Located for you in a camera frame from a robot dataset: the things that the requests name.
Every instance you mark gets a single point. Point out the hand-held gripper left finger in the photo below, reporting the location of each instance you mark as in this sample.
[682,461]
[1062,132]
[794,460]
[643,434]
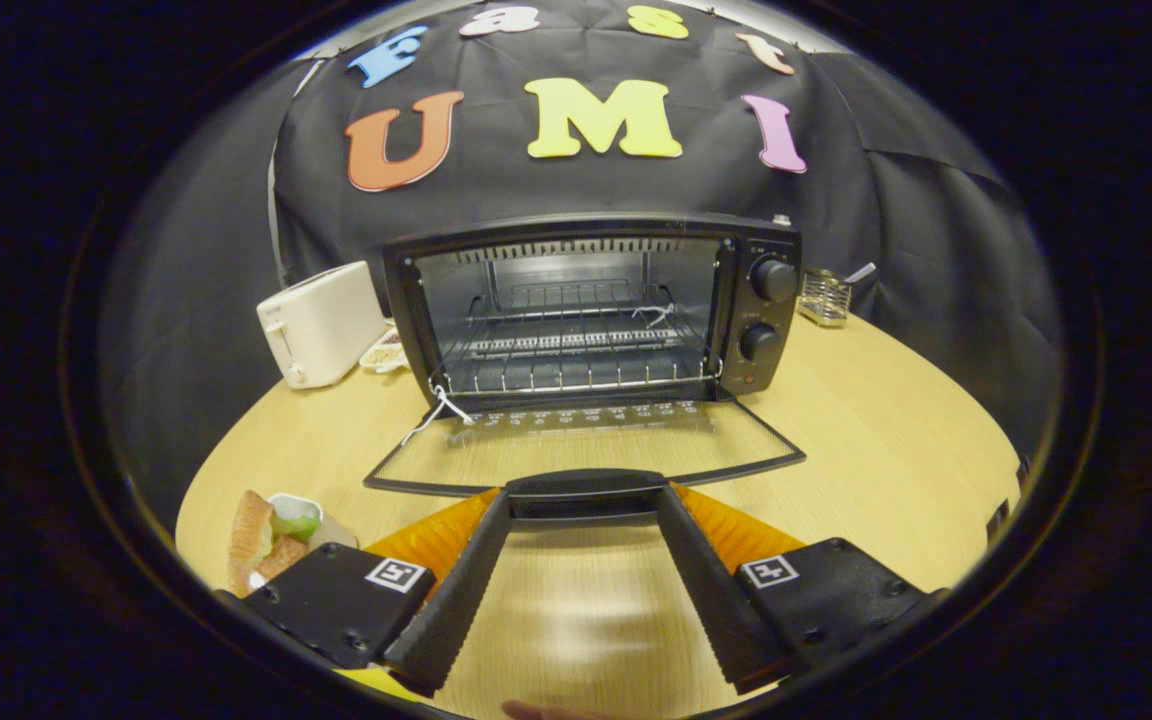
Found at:
[451,610]

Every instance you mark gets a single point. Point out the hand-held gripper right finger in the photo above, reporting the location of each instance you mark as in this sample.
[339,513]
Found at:
[716,600]

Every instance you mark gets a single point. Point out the toasted bread sandwich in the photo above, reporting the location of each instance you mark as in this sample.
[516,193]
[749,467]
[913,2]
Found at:
[254,535]

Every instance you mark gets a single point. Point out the black toaster oven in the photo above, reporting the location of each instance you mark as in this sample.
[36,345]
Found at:
[761,310]

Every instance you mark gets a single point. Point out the white pop-up toaster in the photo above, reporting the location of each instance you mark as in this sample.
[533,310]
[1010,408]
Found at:
[321,325]

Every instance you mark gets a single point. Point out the small snack dish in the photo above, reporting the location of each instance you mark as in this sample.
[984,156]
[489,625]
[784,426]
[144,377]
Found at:
[384,352]

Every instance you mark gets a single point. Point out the metal spoon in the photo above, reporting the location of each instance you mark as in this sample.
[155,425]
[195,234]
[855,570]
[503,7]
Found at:
[861,272]

